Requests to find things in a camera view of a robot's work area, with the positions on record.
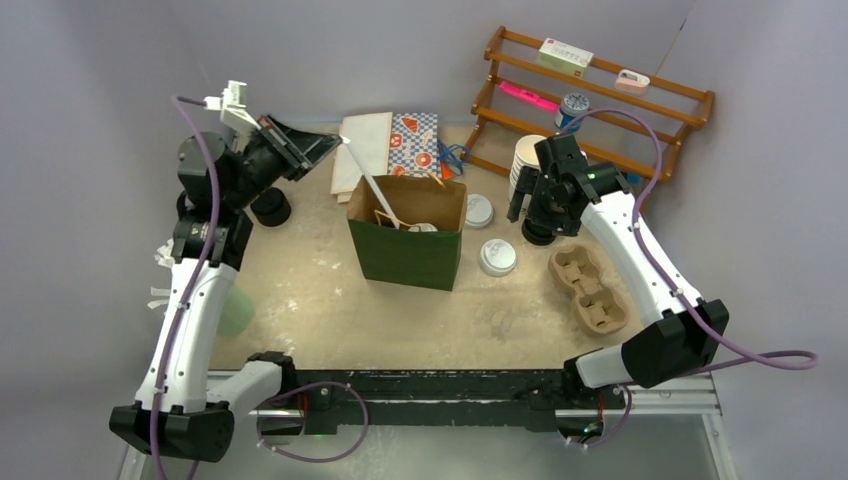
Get single white straw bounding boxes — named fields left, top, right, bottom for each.
left=341, top=136, right=400, bottom=230

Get blue checkered bakery bag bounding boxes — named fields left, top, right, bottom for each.
left=387, top=112, right=442, bottom=177

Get white lid stack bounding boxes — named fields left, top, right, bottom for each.
left=465, top=193, right=494, bottom=229
left=479, top=239, right=517, bottom=277

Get pink highlighter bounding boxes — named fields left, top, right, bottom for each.
left=498, top=80, right=559, bottom=113

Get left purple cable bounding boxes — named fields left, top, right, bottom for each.
left=148, top=95, right=223, bottom=480

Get wooden shelf rack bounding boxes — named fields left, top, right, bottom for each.
left=460, top=25, right=715, bottom=182

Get green paper bag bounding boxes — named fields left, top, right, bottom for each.
left=347, top=175, right=468, bottom=291

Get orange paper bag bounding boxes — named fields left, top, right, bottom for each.
left=440, top=162, right=456, bottom=180

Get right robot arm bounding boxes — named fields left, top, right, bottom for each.
left=507, top=134, right=729, bottom=407

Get green straw holder cup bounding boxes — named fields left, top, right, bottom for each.
left=216, top=285, right=256, bottom=338

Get blue lidded jar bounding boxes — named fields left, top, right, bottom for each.
left=554, top=92, right=590, bottom=133

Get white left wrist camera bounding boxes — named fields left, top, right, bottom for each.
left=202, top=80, right=260, bottom=136

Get white green box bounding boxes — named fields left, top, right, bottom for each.
left=535, top=38, right=594, bottom=78

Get stack of white paper cups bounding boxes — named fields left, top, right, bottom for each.
left=508, top=134, right=546, bottom=200

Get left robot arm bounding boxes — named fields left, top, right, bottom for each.
left=109, top=115, right=344, bottom=463

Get wrapped white straws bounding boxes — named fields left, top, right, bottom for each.
left=147, top=239, right=175, bottom=310

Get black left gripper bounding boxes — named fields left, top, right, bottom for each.
left=224, top=112, right=340, bottom=210

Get single white coffee lid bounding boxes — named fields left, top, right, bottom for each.
left=407, top=222, right=438, bottom=233

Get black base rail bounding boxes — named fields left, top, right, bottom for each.
left=255, top=368, right=626, bottom=438

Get pink white small case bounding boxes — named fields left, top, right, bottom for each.
left=614, top=69, right=651, bottom=96

